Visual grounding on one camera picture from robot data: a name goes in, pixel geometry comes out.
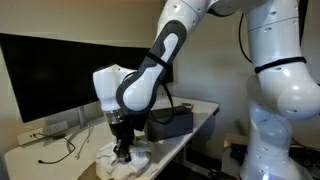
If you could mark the dark grey rectangular box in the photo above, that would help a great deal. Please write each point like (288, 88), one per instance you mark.
(173, 128)

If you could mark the white table leg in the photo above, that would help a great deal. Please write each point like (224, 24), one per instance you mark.
(200, 168)

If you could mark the large black monitor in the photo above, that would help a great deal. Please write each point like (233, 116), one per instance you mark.
(50, 73)

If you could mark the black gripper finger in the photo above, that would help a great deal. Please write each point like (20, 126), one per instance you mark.
(126, 156)
(117, 155)

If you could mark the white power strip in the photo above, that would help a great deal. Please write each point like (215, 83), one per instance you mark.
(40, 132)

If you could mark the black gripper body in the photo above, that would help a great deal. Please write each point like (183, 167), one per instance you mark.
(123, 135)

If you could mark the white cloth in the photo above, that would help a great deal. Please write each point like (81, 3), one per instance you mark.
(140, 160)

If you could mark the black metal stand pole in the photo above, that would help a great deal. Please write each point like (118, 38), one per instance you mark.
(302, 20)

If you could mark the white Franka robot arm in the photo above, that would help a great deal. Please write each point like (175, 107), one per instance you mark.
(280, 83)

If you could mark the cardboard box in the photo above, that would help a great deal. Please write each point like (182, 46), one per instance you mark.
(233, 138)

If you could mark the dark blue box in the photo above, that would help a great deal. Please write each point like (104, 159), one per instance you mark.
(239, 154)

